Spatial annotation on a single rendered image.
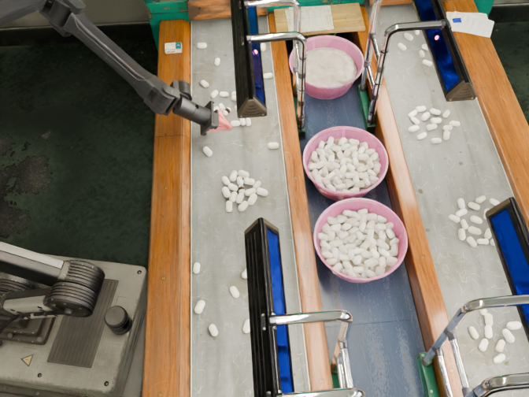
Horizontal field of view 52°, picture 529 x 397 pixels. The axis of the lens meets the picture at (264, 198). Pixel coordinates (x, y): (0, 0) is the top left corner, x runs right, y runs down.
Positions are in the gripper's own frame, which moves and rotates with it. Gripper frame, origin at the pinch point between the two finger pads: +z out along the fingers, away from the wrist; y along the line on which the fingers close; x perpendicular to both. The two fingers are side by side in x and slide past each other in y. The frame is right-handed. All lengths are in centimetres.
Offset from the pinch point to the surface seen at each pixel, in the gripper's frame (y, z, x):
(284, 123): 2.2, 15.4, -10.1
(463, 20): 45, 69, -57
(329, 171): -15.8, 27.6, -15.3
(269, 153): -7.8, 12.6, -4.3
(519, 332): -73, 58, -44
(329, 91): 17.5, 30.4, -19.1
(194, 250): -41.0, -6.1, 11.9
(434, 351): -79, 32, -34
